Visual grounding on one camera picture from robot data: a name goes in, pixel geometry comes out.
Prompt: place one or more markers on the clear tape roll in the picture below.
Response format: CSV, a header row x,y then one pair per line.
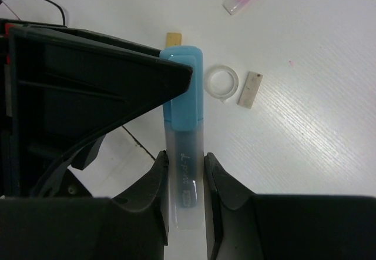
x,y
221,82

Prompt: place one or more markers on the grey rectangular eraser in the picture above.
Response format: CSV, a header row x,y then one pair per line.
x,y
250,90

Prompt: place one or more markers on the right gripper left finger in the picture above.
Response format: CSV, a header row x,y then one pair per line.
x,y
132,225

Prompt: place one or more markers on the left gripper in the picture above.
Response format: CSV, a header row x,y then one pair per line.
x,y
63,90

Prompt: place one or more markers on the yellow eraser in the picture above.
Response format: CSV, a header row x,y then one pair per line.
x,y
173,39

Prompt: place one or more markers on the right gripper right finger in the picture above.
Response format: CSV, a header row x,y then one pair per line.
x,y
241,224

